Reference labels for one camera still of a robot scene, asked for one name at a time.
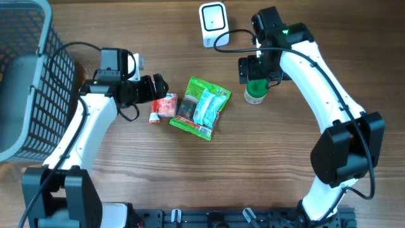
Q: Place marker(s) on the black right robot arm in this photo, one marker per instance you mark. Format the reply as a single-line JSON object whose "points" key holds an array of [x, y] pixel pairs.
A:
{"points": [[350, 142]]}

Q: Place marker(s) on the small red carton box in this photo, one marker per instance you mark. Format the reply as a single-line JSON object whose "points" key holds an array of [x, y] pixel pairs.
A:
{"points": [[167, 107]]}

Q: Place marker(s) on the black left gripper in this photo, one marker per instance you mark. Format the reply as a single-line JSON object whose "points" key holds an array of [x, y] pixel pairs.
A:
{"points": [[149, 93]]}

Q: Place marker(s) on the light blue wipes packet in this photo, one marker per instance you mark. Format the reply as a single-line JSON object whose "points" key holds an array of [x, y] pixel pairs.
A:
{"points": [[207, 108]]}

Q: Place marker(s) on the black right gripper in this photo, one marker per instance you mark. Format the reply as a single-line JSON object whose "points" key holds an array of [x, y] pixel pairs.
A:
{"points": [[251, 63]]}

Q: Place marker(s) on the white barcode scanner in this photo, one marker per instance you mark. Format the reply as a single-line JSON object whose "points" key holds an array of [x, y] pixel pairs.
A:
{"points": [[214, 22]]}

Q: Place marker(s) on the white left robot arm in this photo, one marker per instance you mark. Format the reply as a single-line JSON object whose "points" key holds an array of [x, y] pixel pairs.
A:
{"points": [[61, 193]]}

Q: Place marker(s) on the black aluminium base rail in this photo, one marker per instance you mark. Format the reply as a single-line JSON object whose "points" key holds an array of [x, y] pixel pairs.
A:
{"points": [[271, 218]]}

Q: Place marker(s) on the grey plastic basket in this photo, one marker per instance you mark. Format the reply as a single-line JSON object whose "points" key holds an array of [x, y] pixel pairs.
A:
{"points": [[35, 83]]}

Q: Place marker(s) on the red toothpaste box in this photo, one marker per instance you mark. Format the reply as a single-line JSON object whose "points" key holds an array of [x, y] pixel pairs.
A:
{"points": [[154, 117]]}

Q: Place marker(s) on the green lid jar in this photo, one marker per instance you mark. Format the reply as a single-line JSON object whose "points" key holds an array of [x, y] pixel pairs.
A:
{"points": [[256, 91]]}

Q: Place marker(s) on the green snack bag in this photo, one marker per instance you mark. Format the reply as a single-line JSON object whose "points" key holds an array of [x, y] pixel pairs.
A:
{"points": [[184, 117]]}

